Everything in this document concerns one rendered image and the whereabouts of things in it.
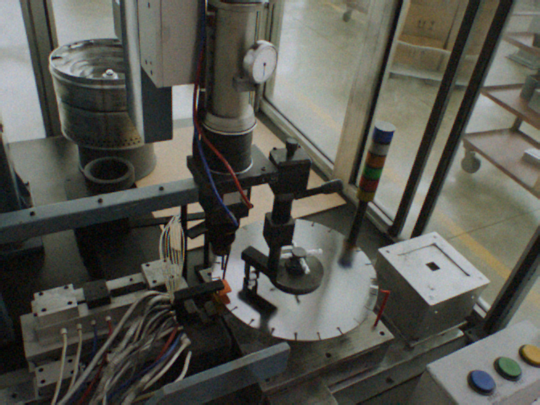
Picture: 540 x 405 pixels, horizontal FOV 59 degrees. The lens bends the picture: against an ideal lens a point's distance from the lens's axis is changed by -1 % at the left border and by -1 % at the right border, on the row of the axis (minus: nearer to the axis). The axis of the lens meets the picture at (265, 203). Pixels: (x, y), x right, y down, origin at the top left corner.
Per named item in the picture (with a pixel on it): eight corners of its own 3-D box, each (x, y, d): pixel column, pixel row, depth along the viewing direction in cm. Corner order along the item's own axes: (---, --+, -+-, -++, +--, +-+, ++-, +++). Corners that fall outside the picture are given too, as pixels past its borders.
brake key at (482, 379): (478, 372, 88) (482, 366, 87) (495, 390, 85) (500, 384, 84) (463, 380, 86) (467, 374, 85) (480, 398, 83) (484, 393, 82)
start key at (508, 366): (504, 359, 91) (509, 353, 89) (521, 377, 88) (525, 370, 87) (489, 366, 89) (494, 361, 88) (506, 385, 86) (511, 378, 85)
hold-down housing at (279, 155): (286, 230, 86) (304, 130, 73) (296, 248, 82) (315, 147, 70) (257, 235, 84) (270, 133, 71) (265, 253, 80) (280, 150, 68)
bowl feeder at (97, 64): (152, 136, 169) (148, 34, 147) (180, 184, 148) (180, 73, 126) (59, 149, 156) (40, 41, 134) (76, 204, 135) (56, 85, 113)
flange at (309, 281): (312, 300, 89) (314, 291, 88) (258, 278, 92) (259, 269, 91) (329, 263, 98) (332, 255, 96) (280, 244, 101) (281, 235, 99)
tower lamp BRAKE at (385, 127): (383, 132, 107) (386, 120, 106) (395, 141, 104) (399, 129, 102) (367, 134, 105) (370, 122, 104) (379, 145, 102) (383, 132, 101)
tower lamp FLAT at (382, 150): (379, 144, 109) (382, 132, 107) (392, 154, 106) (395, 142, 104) (364, 147, 107) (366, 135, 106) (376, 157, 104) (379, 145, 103)
